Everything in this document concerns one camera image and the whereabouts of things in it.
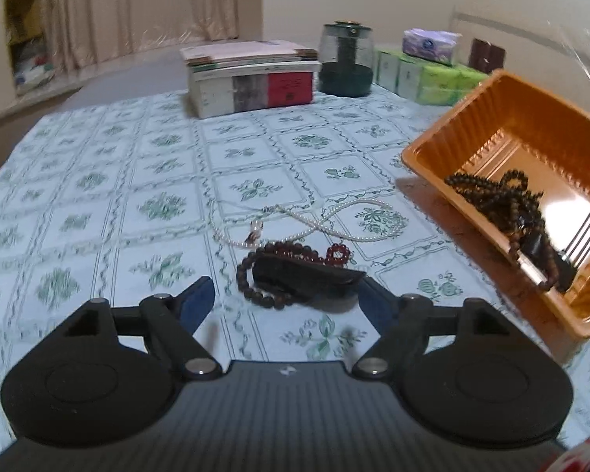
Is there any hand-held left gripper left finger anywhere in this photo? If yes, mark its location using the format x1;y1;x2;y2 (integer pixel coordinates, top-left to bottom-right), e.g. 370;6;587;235
58;276;225;381

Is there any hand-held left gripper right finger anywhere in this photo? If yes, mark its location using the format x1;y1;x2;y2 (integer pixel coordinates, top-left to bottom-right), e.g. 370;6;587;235
351;276;517;381

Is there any reddish brown bead bracelet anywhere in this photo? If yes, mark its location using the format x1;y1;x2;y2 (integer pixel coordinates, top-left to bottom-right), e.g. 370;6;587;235
235;240;326;312

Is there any small red bead bracelet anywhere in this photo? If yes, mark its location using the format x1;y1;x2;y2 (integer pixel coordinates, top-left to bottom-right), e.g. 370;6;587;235
324;243;351;267

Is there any white pearl necklace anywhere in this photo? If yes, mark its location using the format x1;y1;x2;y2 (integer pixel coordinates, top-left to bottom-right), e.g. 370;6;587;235
210;199;409;252

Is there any dark brown bead necklace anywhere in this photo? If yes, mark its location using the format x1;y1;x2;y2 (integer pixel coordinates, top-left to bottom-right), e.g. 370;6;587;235
444;169;542;237

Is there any orange plastic tray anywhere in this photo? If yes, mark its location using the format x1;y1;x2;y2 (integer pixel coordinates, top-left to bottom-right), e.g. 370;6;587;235
400;69;590;340

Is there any green floral tablecloth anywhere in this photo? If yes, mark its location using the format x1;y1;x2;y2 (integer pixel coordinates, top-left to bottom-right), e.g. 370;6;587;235
0;83;590;453

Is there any thick white red book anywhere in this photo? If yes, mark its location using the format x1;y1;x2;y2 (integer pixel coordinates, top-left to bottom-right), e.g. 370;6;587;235
186;61;322;120

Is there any green tissue pack bundle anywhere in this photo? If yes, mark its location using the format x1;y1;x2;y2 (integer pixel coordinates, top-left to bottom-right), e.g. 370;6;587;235
373;48;490;107

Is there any bay window ledge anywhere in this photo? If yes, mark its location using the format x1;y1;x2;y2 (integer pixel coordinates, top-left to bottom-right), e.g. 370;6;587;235
0;42;194;124

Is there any glass jar green base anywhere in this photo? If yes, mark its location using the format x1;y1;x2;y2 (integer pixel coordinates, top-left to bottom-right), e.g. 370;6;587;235
318;20;375;98

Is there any thin green edged book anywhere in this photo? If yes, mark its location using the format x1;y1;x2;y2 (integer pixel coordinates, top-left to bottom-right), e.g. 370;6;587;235
186;54;322;72

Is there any pink cover book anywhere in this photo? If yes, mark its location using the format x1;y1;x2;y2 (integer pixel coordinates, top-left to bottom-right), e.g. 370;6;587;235
179;39;320;66

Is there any red patterned clothing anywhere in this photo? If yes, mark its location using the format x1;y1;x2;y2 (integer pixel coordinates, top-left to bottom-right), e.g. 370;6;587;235
553;435;590;472

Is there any purple tissue pack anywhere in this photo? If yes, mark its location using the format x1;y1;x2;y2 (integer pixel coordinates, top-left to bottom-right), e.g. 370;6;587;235
402;28;462;68

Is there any brown cylindrical canister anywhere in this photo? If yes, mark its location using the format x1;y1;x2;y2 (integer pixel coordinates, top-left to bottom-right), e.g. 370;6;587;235
469;37;507;75

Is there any printed plastic bag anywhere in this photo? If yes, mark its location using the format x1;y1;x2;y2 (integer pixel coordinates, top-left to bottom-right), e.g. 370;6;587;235
14;56;58;94

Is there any beige curtain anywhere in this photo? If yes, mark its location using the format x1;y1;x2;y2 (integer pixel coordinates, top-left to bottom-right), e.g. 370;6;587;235
39;0;264;72

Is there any clear chair backrest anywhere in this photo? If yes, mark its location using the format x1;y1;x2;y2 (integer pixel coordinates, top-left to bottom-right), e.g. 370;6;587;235
449;4;590;90

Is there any yellow shelf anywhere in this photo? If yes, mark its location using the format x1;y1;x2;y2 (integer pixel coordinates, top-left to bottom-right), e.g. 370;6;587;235
2;0;58;97

